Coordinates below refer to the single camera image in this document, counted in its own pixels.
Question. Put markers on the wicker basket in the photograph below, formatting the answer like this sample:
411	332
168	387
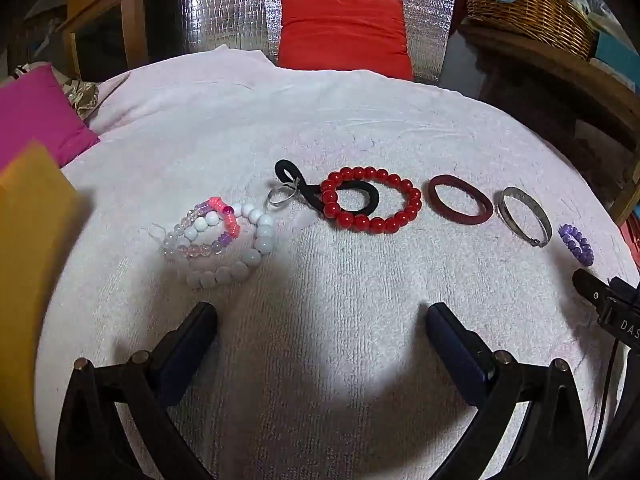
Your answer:
535	7

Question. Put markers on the silver bangle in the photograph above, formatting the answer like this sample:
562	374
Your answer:
525	195

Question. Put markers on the magenta cushion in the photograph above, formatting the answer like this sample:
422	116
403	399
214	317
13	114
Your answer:
35	115

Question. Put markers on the dark red band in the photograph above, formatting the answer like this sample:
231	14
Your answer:
450	183

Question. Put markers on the teal box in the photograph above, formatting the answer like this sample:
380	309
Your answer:
617	55

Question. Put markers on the wooden cabinet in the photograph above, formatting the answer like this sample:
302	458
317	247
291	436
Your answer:
107	10

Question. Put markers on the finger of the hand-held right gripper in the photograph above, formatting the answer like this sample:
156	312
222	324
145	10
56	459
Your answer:
590	292

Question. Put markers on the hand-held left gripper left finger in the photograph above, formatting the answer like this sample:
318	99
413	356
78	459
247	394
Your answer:
176	374

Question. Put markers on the wooden shelf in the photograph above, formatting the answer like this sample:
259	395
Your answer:
560	75

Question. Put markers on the silver insulation sheet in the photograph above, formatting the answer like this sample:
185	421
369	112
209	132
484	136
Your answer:
225	5

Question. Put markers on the red cushion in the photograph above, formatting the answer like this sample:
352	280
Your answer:
345	35

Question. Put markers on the white towel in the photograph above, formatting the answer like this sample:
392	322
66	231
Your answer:
310	120

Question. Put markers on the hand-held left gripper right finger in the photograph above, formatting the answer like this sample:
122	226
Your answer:
460	357

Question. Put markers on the patterned cloth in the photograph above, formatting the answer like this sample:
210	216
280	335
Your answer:
82	95

